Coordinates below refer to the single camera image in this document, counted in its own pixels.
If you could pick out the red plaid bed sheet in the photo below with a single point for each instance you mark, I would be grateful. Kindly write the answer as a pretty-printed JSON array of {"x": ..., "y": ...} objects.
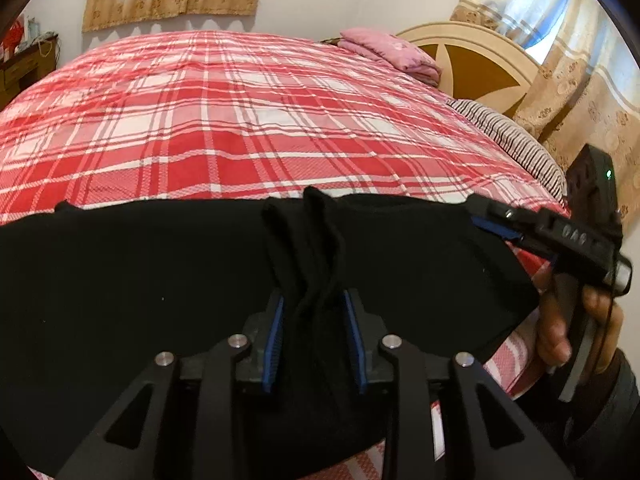
[{"x": 225, "y": 110}]

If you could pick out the folded pink blanket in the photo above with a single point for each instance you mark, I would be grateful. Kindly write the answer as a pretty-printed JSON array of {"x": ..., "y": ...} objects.
[{"x": 395, "y": 52}]

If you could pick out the red gift bag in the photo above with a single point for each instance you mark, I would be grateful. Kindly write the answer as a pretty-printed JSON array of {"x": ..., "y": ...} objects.
[{"x": 15, "y": 35}]

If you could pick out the cream wooden headboard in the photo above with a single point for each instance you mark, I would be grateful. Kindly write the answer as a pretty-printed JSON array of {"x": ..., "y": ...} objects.
[{"x": 480, "y": 75}]

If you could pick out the black pants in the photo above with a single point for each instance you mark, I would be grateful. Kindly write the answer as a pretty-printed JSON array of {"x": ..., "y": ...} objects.
[{"x": 150, "y": 285}]

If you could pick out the wooden side cabinet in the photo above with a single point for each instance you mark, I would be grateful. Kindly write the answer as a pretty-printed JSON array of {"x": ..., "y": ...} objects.
[{"x": 30, "y": 67}]

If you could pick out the person's right forearm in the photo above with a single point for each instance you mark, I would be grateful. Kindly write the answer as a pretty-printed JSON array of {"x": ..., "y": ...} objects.
[{"x": 610, "y": 425}]

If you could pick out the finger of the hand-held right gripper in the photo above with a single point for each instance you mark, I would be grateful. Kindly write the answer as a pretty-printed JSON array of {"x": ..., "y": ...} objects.
[
  {"x": 505, "y": 217},
  {"x": 532, "y": 250}
]

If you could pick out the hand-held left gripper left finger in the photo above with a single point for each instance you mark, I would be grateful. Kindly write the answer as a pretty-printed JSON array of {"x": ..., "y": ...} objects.
[{"x": 274, "y": 340}]

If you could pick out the person's right hand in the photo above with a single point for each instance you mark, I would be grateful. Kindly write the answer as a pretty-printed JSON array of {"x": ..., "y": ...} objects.
[{"x": 552, "y": 330}]

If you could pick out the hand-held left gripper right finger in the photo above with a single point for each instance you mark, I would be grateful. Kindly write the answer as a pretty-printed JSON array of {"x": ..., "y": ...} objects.
[{"x": 352, "y": 340}]

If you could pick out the striped pillow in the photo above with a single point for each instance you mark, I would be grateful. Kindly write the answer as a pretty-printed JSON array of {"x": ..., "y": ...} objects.
[{"x": 510, "y": 140}]

